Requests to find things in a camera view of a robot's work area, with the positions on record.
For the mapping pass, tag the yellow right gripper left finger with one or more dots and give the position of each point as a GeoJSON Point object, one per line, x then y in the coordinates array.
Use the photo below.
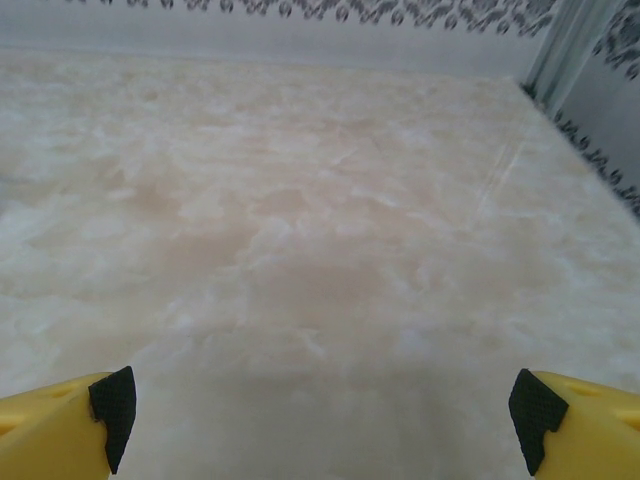
{"type": "Point", "coordinates": [45, 435]}

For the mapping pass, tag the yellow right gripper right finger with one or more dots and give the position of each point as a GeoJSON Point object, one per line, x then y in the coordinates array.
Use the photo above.
{"type": "Point", "coordinates": [595, 435]}

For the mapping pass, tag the aluminium frame post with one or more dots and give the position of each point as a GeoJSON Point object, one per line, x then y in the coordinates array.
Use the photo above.
{"type": "Point", "coordinates": [560, 50]}

